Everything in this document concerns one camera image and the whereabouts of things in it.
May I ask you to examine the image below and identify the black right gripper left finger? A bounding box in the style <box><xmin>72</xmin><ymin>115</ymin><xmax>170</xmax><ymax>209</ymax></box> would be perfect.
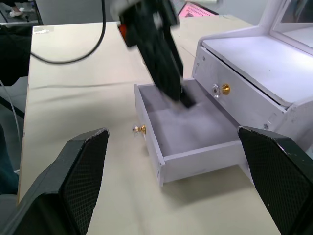
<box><xmin>0</xmin><ymin>127</ymin><xmax>110</xmax><ymax>235</ymax></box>

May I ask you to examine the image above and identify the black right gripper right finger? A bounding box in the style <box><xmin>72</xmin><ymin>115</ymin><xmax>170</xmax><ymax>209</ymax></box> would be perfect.
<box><xmin>238</xmin><ymin>125</ymin><xmax>313</xmax><ymax>235</ymax></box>

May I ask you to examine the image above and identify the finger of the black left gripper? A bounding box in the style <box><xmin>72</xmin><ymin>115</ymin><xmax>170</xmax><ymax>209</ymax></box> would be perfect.
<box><xmin>136</xmin><ymin>26</ymin><xmax>183</xmax><ymax>102</ymax></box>
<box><xmin>168</xmin><ymin>23</ymin><xmax>184</xmax><ymax>83</ymax></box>

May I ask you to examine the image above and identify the black compact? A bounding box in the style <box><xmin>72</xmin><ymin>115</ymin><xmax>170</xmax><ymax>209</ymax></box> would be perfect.
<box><xmin>180</xmin><ymin>85</ymin><xmax>198</xmax><ymax>109</ymax></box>

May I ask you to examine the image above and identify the white organizer drawer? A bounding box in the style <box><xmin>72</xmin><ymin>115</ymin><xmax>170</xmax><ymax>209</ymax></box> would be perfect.
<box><xmin>134</xmin><ymin>78</ymin><xmax>253</xmax><ymax>189</ymax></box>
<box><xmin>192</xmin><ymin>46</ymin><xmax>287</xmax><ymax>138</ymax></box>

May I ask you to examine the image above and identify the gold crystal drawer knob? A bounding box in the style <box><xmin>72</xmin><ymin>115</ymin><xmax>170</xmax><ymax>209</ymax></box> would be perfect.
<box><xmin>131</xmin><ymin>124</ymin><xmax>148</xmax><ymax>136</ymax></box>
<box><xmin>211</xmin><ymin>83</ymin><xmax>231</xmax><ymax>99</ymax></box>

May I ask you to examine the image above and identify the white closed organizer drawer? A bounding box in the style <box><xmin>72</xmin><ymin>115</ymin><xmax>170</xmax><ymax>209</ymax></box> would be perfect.
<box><xmin>192</xmin><ymin>46</ymin><xmax>287</xmax><ymax>138</ymax></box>

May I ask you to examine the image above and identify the white makeup organizer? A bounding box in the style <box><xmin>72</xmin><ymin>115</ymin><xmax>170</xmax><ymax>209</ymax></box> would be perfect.
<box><xmin>192</xmin><ymin>0</ymin><xmax>313</xmax><ymax>159</ymax></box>

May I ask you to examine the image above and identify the organizer mirror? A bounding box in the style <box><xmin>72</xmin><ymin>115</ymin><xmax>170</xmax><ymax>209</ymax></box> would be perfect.
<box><xmin>272</xmin><ymin>0</ymin><xmax>313</xmax><ymax>56</ymax></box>

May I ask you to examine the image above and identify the pink screen device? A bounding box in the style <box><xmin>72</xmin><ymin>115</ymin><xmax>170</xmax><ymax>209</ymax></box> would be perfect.
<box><xmin>178</xmin><ymin>2</ymin><xmax>220</xmax><ymax>19</ymax></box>

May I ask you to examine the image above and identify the clear tape strip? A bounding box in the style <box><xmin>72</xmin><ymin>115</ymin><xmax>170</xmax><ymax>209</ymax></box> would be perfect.
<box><xmin>33</xmin><ymin>26</ymin><xmax>55</xmax><ymax>34</ymax></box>

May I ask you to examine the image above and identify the black bag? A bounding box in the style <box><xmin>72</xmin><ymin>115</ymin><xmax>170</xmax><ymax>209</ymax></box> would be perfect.
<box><xmin>0</xmin><ymin>23</ymin><xmax>33</xmax><ymax>87</ymax></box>

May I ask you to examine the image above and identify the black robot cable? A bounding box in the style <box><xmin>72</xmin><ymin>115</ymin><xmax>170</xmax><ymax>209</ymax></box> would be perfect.
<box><xmin>30</xmin><ymin>0</ymin><xmax>107</xmax><ymax>65</ymax></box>

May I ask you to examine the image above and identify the thin white cable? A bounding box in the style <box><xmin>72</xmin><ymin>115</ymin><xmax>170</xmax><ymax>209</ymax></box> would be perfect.
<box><xmin>0</xmin><ymin>78</ymin><xmax>21</xmax><ymax>150</ymax></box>

